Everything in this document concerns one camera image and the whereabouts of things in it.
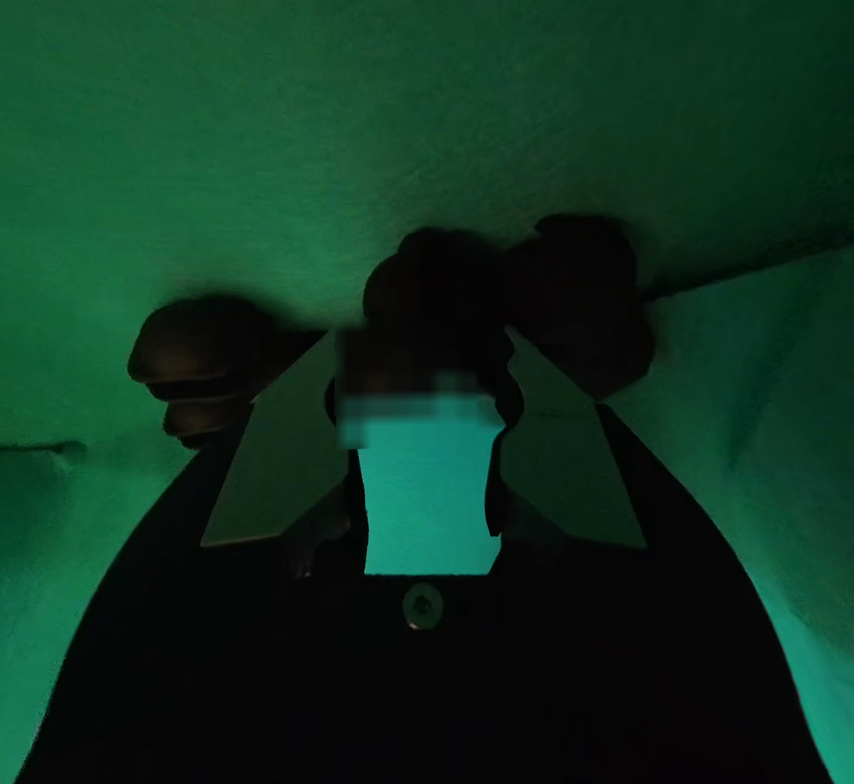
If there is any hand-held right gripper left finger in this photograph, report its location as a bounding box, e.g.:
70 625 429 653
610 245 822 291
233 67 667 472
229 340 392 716
200 329 354 548

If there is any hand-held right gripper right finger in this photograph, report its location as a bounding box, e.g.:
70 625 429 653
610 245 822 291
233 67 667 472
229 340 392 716
485 325 648 550

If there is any person's left hand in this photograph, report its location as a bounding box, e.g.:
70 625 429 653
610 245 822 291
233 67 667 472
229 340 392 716
127 295 294 450

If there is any dark rounded object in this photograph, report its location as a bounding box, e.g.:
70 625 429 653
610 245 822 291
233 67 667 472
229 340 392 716
362 213 658 401

